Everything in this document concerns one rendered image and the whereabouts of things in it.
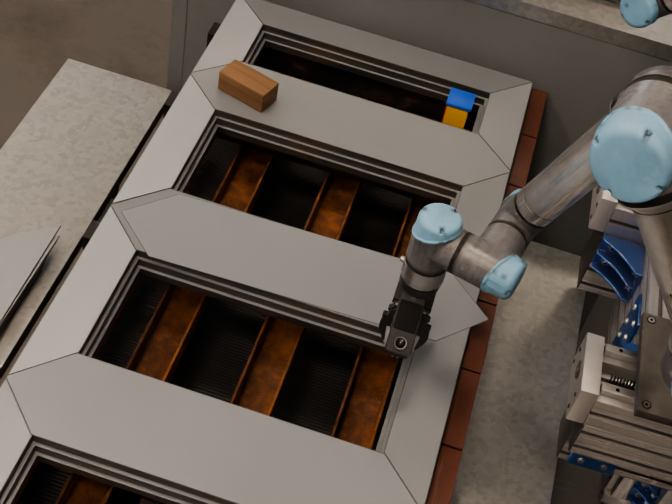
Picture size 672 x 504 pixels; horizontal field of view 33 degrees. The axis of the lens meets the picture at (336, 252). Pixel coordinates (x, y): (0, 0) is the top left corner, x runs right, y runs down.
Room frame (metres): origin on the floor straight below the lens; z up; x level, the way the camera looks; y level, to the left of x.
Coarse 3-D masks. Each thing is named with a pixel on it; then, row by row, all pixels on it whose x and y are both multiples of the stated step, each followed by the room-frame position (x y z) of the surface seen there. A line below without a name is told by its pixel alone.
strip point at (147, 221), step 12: (144, 204) 1.54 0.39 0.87; (156, 204) 1.54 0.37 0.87; (168, 204) 1.55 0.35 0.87; (132, 216) 1.50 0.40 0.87; (144, 216) 1.51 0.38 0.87; (156, 216) 1.51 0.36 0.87; (168, 216) 1.52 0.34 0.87; (132, 228) 1.47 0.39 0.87; (144, 228) 1.47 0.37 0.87; (156, 228) 1.48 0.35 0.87; (144, 240) 1.44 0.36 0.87; (156, 240) 1.45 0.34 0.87
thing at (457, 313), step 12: (456, 288) 1.51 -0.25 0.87; (456, 300) 1.48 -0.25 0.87; (468, 300) 1.49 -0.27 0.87; (444, 312) 1.44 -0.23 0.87; (456, 312) 1.45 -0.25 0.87; (468, 312) 1.46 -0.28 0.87; (444, 324) 1.41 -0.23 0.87; (456, 324) 1.42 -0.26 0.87; (468, 324) 1.43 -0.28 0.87; (444, 336) 1.38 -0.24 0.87
